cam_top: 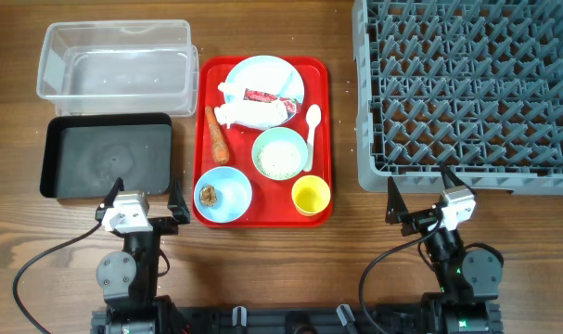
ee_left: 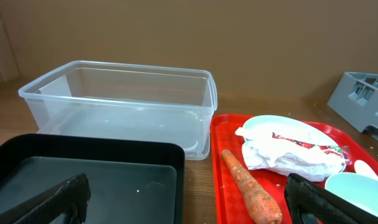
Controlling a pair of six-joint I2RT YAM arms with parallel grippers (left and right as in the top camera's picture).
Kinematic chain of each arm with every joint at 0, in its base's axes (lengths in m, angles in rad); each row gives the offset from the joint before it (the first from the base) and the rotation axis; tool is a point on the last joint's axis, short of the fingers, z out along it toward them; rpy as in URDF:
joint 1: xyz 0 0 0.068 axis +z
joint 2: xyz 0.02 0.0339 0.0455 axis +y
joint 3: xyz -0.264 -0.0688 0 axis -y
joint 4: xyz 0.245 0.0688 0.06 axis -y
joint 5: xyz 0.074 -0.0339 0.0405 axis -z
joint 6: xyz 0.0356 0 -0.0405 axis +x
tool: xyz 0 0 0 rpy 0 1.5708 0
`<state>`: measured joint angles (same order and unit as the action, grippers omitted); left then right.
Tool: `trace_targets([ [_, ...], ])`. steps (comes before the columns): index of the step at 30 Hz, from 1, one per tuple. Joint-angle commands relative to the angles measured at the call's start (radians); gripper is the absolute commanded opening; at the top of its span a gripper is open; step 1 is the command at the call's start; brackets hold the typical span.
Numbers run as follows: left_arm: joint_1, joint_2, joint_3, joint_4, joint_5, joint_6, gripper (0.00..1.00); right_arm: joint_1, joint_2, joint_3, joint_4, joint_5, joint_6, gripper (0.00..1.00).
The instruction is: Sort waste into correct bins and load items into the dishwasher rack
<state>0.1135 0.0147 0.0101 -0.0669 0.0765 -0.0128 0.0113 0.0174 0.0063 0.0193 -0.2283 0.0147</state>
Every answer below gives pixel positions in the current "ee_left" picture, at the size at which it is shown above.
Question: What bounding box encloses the white plastic spoon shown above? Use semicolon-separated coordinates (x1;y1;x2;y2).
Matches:
354;160;378;181

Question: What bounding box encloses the light blue plate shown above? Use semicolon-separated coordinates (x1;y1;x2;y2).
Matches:
242;114;347;174

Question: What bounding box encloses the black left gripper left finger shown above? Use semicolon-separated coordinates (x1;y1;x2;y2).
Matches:
0;173;91;224

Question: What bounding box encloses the black plastic tray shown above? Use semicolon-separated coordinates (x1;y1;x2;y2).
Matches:
0;134;185;224

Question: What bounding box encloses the red serving tray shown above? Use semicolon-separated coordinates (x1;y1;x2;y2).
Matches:
210;114;378;224

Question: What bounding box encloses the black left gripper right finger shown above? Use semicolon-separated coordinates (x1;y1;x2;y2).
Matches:
284;173;378;224

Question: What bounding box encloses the light blue bowl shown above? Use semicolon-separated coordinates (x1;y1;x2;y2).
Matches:
324;172;378;217

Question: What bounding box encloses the clear plastic bin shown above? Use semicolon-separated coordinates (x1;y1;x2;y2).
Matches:
18;60;217;161

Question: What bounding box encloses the white napkin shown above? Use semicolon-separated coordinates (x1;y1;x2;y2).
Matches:
235;126;346;182

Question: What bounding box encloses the orange carrot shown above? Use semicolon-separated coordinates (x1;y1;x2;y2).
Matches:
222;149;283;224

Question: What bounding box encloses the red snack wrapper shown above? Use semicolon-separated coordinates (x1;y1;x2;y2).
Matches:
272;132;352;165

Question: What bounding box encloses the grey dishwasher rack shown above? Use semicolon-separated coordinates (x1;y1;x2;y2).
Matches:
328;72;378;141

